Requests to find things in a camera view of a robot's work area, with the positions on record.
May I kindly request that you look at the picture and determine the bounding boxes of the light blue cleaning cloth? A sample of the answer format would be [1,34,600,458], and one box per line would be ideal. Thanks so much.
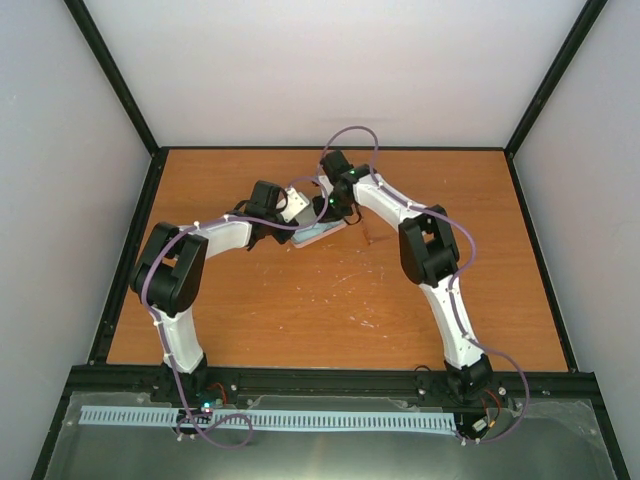
[291,223,336,245]

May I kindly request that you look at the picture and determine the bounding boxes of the pink glasses case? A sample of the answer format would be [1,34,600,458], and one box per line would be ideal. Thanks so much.
[290,203,347,248]

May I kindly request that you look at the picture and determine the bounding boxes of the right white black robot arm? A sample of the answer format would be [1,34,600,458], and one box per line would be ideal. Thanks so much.
[320,151,493,403]

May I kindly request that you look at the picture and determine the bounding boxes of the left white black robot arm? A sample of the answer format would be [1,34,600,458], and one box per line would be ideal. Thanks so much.
[130,181,309,403]

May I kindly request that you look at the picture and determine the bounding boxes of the brown transparent sunglasses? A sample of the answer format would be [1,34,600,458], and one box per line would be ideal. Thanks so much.
[357,206,395,245]

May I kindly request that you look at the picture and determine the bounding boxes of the clear plastic sheet cover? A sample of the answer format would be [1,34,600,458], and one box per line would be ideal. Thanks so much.
[44,393,615,479]

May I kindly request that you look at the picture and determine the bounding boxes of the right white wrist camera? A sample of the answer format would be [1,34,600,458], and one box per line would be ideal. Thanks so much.
[312,175,333,197]

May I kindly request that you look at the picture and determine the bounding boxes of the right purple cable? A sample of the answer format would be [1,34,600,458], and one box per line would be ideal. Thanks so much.
[318,125,530,446]

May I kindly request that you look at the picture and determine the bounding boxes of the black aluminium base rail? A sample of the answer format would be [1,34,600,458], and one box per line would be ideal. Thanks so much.
[64,364,601,401]

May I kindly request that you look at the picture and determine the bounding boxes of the light blue slotted cable duct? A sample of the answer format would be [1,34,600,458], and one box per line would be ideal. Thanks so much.
[78,406,456,435]

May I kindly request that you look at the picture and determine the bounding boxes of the left black frame post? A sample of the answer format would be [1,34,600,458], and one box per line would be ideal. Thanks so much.
[63,0,160,157]

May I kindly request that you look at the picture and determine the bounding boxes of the black frame post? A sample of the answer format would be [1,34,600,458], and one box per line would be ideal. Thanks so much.
[504,0,608,161]
[63,0,160,157]

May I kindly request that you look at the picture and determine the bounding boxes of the right black frame post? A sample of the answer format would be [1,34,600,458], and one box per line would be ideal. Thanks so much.
[504,0,608,161]

